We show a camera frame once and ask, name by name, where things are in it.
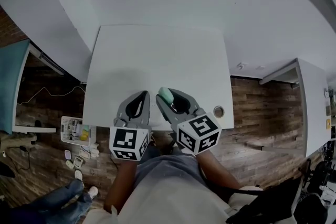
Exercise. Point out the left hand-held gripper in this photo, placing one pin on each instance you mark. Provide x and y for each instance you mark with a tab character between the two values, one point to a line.
126	140

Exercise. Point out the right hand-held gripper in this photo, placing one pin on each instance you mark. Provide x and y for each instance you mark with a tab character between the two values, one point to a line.
199	131

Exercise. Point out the person's right forearm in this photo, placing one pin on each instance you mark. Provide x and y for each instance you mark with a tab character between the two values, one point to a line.
218	173

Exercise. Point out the green item in basket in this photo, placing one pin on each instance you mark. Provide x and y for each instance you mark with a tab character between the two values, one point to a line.
85	128

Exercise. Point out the green soap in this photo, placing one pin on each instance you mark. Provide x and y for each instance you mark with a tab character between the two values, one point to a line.
166	94

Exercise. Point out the person's white shirt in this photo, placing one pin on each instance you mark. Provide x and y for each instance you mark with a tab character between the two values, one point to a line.
168	191

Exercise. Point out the person's left forearm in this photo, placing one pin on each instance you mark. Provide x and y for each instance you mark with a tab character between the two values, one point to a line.
122	186

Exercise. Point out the black equipment stand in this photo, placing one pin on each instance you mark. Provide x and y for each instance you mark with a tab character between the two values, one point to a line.
320	181

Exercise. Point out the clear plastic container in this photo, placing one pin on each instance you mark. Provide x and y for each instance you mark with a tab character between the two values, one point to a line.
78	161

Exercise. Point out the small black object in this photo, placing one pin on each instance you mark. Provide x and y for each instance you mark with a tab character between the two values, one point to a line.
38	123

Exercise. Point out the white ribbed plastic lid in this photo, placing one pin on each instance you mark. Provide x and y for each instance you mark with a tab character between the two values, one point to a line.
69	164

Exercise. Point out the teal table with white frame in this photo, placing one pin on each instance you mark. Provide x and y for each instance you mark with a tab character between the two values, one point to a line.
10	81

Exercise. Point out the white cloth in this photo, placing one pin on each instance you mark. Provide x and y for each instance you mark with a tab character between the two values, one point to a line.
94	149

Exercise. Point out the white side desk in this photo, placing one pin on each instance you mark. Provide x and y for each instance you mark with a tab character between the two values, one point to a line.
312	102

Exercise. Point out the grey metal bar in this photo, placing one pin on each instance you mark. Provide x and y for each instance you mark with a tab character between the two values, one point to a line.
52	63

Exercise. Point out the yellow item in basket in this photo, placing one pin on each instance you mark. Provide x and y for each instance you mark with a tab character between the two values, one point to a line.
84	135

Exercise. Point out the black bag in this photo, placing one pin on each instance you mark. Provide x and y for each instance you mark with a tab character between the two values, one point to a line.
265	204

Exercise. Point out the white plastic basket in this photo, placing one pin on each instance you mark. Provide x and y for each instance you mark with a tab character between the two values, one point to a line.
67	128

